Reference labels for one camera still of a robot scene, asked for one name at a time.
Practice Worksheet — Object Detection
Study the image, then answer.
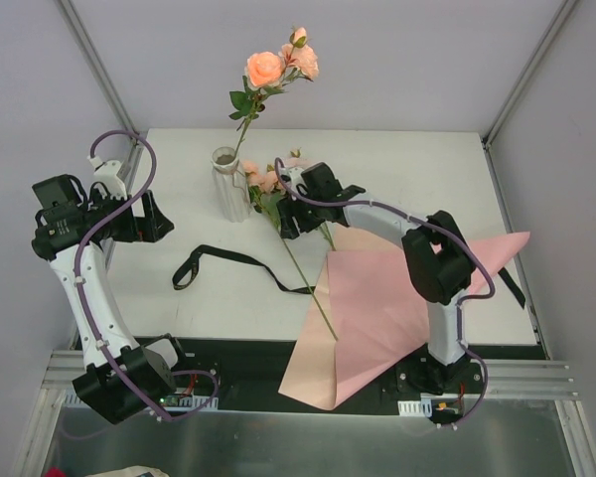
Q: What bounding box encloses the pink rose stem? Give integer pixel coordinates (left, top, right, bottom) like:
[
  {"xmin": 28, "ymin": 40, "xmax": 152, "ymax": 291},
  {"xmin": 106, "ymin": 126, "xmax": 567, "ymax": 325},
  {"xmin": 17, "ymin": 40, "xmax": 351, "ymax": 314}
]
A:
[
  {"xmin": 242, "ymin": 161, "xmax": 338, "ymax": 342},
  {"xmin": 284, "ymin": 148, "xmax": 336, "ymax": 250},
  {"xmin": 228, "ymin": 27, "xmax": 320, "ymax": 157}
]

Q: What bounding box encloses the black gold-lettered ribbon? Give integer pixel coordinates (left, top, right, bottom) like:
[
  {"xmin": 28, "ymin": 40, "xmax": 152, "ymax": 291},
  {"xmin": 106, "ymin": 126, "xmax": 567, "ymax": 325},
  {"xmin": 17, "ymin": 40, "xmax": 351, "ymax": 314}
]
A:
[{"xmin": 171, "ymin": 241, "xmax": 527, "ymax": 312}]

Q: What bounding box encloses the pink wrapping paper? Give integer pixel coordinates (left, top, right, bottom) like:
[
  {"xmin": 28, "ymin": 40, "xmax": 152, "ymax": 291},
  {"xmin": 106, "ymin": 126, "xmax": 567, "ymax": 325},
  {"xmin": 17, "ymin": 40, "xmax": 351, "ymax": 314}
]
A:
[{"xmin": 296, "ymin": 226, "xmax": 535, "ymax": 384}]

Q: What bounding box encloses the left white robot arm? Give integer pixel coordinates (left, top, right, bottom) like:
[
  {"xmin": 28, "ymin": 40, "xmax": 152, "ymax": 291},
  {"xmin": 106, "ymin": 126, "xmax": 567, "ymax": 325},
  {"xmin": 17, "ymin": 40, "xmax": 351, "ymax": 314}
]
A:
[{"xmin": 32, "ymin": 174, "xmax": 191, "ymax": 424}]

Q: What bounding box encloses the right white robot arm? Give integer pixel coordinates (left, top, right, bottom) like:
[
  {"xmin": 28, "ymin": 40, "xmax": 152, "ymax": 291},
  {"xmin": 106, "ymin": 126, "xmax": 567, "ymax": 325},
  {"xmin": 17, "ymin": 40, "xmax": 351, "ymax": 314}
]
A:
[{"xmin": 273, "ymin": 159, "xmax": 485, "ymax": 396}]

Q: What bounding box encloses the white ribbed ceramic vase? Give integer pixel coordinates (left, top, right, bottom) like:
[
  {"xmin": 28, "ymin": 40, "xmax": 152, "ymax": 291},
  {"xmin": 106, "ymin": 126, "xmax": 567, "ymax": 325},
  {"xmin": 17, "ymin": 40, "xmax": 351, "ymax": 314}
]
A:
[{"xmin": 211, "ymin": 147, "xmax": 251, "ymax": 223}]

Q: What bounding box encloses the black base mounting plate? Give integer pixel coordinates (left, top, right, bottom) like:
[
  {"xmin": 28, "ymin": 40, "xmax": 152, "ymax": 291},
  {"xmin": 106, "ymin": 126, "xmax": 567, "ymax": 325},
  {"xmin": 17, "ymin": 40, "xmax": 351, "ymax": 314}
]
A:
[{"xmin": 166, "ymin": 336, "xmax": 483, "ymax": 413}]

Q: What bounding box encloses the left circuit board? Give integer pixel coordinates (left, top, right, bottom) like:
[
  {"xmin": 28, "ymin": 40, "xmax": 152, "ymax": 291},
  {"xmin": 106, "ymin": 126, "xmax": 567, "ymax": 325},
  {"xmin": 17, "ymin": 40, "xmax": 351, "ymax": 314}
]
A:
[{"xmin": 158, "ymin": 394, "xmax": 219, "ymax": 412}]

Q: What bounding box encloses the circuit board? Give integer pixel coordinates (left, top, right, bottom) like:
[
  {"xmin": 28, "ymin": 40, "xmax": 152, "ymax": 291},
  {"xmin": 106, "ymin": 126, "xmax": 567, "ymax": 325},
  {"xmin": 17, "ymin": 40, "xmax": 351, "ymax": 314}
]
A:
[
  {"xmin": 158, "ymin": 394, "xmax": 219, "ymax": 412},
  {"xmin": 397, "ymin": 397, "xmax": 464, "ymax": 418}
]

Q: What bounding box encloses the right circuit board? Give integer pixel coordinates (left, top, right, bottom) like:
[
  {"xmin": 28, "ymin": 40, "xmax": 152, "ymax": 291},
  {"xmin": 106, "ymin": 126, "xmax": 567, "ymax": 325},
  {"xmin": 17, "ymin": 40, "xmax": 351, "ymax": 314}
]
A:
[{"xmin": 397, "ymin": 397, "xmax": 464, "ymax": 418}]

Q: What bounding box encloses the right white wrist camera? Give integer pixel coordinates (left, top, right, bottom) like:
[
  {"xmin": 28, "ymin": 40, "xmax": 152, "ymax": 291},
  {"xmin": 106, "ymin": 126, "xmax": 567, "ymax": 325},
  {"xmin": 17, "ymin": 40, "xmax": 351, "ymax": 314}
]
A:
[{"xmin": 278, "ymin": 167, "xmax": 305, "ymax": 193}]

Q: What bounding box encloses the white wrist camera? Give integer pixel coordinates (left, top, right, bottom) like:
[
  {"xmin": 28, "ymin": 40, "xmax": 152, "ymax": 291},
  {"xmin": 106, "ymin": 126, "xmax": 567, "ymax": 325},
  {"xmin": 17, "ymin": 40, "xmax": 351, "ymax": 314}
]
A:
[
  {"xmin": 88, "ymin": 155, "xmax": 128, "ymax": 200},
  {"xmin": 278, "ymin": 167, "xmax": 305, "ymax": 193}
]

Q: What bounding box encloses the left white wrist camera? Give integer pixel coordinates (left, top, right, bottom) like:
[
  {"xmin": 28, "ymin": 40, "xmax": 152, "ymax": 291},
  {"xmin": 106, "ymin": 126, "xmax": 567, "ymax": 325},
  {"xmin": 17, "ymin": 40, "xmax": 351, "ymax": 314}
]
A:
[{"xmin": 88, "ymin": 155, "xmax": 128, "ymax": 200}]

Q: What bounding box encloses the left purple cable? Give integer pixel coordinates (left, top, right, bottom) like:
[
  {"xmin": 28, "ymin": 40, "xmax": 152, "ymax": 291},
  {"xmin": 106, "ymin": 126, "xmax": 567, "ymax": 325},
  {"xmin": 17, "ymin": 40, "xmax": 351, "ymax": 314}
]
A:
[{"xmin": 59, "ymin": 128, "xmax": 221, "ymax": 441}]

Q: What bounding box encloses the purple cable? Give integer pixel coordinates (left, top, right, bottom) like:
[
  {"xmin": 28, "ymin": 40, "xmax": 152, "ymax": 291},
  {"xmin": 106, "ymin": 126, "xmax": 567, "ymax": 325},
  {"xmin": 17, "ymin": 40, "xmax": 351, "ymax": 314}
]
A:
[
  {"xmin": 59, "ymin": 128, "xmax": 221, "ymax": 441},
  {"xmin": 273, "ymin": 157, "xmax": 496, "ymax": 434}
]

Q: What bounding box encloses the left aluminium frame post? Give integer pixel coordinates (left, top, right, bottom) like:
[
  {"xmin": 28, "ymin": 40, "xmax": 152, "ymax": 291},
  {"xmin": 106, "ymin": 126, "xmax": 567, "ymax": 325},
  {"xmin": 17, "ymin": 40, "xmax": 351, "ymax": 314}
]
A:
[{"xmin": 54, "ymin": 0, "xmax": 137, "ymax": 133}]

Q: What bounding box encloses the aluminium frame post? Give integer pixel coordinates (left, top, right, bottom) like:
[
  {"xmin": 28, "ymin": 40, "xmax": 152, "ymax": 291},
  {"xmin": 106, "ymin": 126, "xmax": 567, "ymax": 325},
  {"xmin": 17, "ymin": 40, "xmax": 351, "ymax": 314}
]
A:
[
  {"xmin": 481, "ymin": 0, "xmax": 580, "ymax": 148},
  {"xmin": 54, "ymin": 0, "xmax": 137, "ymax": 133}
]

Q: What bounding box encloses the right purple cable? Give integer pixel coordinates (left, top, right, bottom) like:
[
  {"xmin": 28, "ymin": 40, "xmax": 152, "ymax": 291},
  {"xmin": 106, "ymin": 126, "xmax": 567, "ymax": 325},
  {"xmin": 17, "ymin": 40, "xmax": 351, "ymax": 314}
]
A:
[{"xmin": 273, "ymin": 157, "xmax": 496, "ymax": 434}]

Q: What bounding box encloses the right aluminium frame post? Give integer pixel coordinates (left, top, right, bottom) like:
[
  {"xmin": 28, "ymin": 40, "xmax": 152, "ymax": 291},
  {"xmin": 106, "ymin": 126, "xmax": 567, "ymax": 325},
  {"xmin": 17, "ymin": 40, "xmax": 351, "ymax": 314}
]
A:
[{"xmin": 481, "ymin": 0, "xmax": 580, "ymax": 148}]

